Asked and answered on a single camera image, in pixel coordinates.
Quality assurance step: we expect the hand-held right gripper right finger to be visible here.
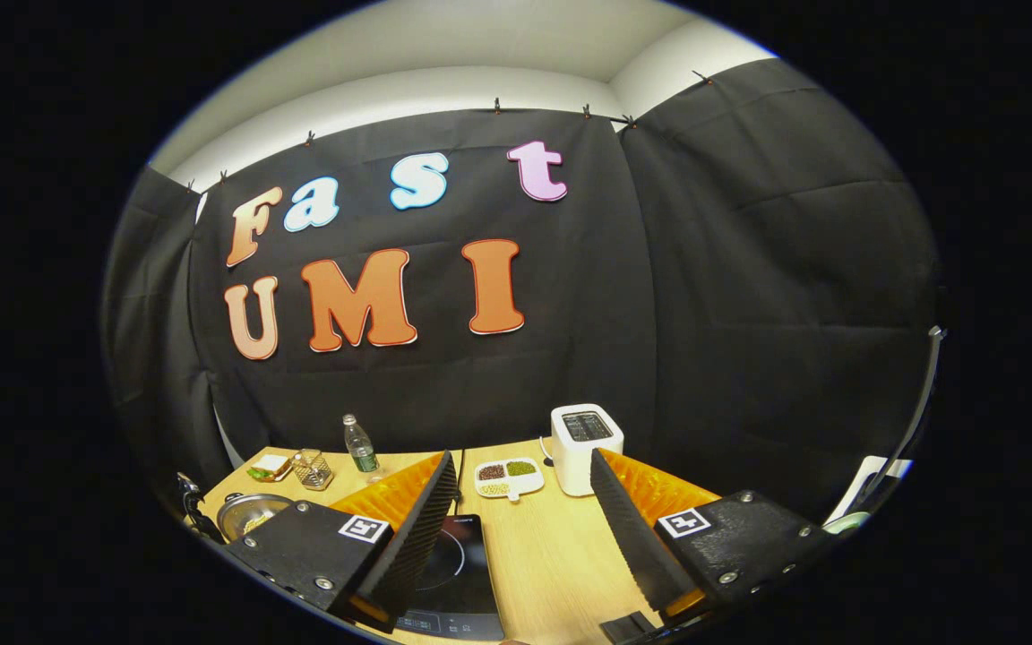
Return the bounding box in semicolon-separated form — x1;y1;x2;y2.
589;446;839;644

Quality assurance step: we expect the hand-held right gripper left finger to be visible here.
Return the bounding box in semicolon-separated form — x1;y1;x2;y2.
219;451;460;633

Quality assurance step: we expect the steel pot with black handle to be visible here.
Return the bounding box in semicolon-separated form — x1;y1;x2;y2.
216;493;297;543

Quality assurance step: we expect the black induction cooktop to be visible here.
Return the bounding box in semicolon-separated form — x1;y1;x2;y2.
395;514;506;642

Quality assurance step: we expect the white toaster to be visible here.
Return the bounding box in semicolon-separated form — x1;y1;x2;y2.
550;403;624;498

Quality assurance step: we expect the lettuce sandwich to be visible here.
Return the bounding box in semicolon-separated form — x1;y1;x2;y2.
245;454;293;483

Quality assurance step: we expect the clear plastic water bottle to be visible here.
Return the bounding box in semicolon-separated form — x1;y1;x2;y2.
342;414;381;476

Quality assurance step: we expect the white divided bean dish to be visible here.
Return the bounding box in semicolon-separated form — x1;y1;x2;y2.
475;458;546;501

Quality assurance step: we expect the white panel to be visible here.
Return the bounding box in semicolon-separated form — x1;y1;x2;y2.
825;455;916;525

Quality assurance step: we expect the row of black cloth clips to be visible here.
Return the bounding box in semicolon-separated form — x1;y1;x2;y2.
185;70;714;194

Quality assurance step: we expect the metal wire basket holder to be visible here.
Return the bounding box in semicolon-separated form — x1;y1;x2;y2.
290;449;335;492

